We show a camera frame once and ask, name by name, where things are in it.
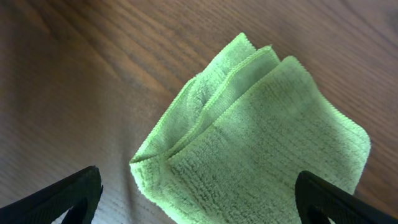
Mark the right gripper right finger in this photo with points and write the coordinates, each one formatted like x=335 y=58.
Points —
x=319 y=202

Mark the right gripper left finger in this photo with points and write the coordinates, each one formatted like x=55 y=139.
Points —
x=77 y=196

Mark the green microfiber cloth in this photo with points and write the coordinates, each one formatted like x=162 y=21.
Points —
x=230 y=146

